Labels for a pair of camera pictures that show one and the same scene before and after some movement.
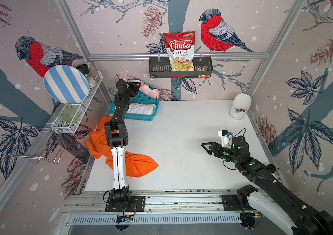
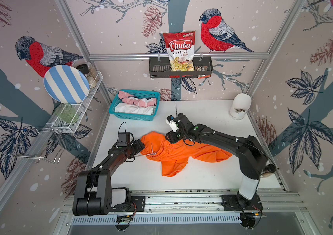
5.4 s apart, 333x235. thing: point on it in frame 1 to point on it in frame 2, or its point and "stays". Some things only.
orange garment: [136, 165] to [174, 156]
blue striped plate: [66, 84] stays
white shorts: [138, 108] stays
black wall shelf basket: [160, 67] stays
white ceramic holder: [241, 105] stays
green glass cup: [67, 112] stays
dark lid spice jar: [84, 69] stays
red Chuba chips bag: [180, 46] stays
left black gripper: [134, 87] to [139, 145]
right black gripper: [213, 145] to [170, 138]
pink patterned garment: [152, 91] to [128, 97]
